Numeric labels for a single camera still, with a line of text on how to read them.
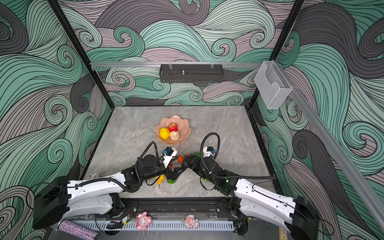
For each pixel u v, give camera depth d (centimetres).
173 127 100
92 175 77
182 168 69
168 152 63
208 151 68
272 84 78
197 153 93
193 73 95
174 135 95
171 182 80
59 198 41
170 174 66
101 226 69
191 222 67
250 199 49
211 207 75
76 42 83
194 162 67
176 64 93
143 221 67
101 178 51
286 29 79
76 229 65
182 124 106
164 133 95
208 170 54
